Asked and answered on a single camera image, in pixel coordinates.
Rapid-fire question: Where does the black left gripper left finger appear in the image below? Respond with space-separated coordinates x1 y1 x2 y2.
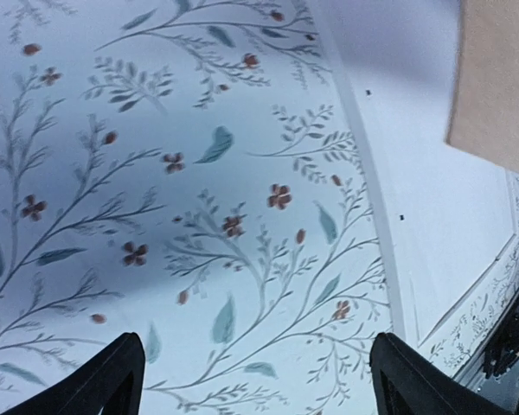
3 333 145 415

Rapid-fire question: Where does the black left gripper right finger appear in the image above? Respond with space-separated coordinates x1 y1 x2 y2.
369 333 506 415

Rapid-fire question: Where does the white picture frame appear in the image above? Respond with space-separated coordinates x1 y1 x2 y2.
293 0 519 351

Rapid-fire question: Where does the brown cardboard backing board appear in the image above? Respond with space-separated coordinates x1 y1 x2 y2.
446 0 519 174

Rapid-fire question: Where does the floral patterned table cover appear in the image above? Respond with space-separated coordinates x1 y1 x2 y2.
0 1 519 414

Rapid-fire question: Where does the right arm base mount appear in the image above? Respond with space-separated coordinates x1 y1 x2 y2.
482 291 519 379

